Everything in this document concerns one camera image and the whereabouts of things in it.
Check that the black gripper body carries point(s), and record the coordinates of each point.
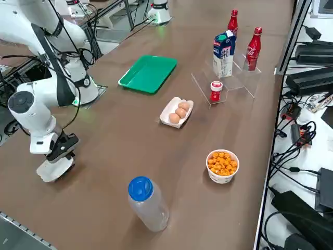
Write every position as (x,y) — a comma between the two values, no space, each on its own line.
(68,140)

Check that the white snack box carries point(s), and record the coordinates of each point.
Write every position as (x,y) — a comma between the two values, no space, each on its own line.
(54,172)

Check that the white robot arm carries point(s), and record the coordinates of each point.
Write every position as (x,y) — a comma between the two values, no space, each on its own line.
(159,10)
(39,122)

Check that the white egg box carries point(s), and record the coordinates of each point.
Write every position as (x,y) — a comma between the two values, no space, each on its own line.
(170,125)

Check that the brown egg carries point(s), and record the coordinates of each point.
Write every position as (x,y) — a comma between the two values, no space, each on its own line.
(174,118)
(184,105)
(181,112)

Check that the orange snack balls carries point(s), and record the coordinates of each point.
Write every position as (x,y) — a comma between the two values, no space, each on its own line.
(222,162)

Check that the white paper snack cup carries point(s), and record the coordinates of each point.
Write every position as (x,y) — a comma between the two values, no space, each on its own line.
(222,177)

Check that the black box device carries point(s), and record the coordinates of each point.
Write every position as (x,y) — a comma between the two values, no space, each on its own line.
(325,190)

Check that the clear bottle with blue lid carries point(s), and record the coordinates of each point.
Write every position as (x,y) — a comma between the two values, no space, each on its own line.
(151,208)

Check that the green plastic tray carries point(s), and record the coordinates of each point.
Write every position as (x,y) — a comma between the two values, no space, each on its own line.
(148,74)

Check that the red jar with white lid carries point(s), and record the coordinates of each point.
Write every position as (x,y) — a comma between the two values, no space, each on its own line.
(216,91)

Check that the clear acrylic step shelf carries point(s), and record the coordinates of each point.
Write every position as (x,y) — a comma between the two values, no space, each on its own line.
(234,83)

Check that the blue and white milk carton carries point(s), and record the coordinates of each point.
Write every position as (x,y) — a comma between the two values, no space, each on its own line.
(223,57)

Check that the red cola bottle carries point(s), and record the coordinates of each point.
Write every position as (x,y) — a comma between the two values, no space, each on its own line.
(253,52)
(232,23)

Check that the red and black plug device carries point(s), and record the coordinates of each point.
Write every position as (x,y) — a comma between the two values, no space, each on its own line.
(292,112)

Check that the long black power brick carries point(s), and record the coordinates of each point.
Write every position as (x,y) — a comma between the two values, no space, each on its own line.
(314,53)
(309,80)

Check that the small black power adapter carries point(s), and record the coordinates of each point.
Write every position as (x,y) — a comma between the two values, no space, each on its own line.
(313,32)

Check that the aluminium table rail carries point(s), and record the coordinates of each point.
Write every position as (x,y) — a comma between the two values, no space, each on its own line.
(23,229)

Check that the aluminium frame post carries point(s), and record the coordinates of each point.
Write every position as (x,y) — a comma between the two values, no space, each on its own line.
(294,34)

